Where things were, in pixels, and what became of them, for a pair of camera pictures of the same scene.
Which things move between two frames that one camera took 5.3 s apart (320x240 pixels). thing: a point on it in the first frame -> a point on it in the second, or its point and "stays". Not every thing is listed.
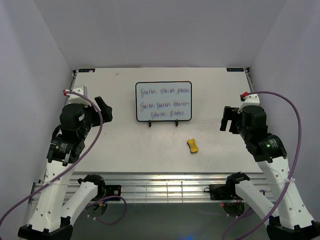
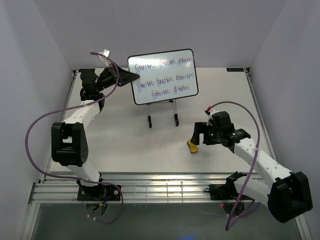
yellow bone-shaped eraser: (193, 147) stays
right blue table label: (235, 69) stays
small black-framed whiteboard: (163, 101) -> (163, 76)
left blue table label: (86, 70) stays
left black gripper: (107, 109) -> (125, 77)
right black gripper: (230, 113) -> (200, 127)
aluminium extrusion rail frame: (161, 188) stays
